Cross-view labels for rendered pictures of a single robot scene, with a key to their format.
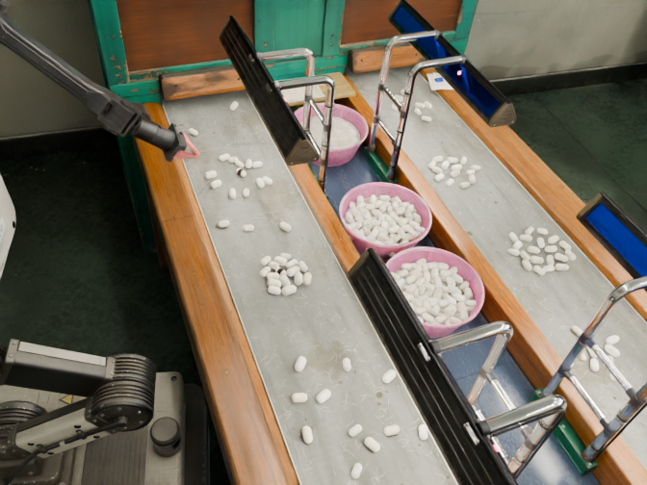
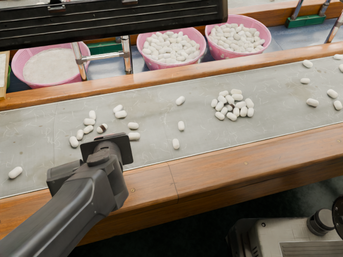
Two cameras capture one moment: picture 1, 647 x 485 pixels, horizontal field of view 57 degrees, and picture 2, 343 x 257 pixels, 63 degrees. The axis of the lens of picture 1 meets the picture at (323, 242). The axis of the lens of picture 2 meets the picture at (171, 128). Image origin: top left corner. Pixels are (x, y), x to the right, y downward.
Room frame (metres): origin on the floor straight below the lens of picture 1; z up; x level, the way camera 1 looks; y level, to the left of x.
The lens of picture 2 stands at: (1.12, 0.73, 1.42)
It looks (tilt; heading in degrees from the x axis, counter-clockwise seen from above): 53 degrees down; 277
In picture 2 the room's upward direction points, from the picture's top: 4 degrees clockwise
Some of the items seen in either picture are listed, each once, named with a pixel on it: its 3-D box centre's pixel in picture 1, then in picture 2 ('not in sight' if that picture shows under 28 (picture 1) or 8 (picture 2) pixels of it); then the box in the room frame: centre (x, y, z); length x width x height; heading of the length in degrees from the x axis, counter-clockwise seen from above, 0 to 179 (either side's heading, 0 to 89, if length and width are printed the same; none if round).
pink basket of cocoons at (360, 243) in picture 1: (383, 224); (170, 51); (1.26, -0.17, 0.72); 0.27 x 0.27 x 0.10
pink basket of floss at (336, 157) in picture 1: (326, 137); (55, 68); (1.65, 0.03, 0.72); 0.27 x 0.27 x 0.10
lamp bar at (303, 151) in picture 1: (263, 82); (93, 15); (1.38, 0.20, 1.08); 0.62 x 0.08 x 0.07; 26
